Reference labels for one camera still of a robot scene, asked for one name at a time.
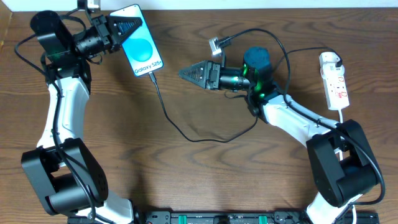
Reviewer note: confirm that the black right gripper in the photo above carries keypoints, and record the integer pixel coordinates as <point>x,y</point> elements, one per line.
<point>213,76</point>

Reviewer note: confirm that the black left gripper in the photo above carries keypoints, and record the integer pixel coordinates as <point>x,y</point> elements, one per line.
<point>104,34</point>

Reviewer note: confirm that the blue Galaxy smartphone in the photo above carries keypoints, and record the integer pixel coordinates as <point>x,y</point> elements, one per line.
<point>140,48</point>

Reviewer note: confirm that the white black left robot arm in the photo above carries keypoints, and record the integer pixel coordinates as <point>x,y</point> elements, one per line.
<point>64,174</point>

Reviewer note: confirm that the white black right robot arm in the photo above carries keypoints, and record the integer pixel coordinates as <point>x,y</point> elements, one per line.
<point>343,165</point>

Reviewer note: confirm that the white power strip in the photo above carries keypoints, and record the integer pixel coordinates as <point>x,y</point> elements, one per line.
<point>332,72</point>

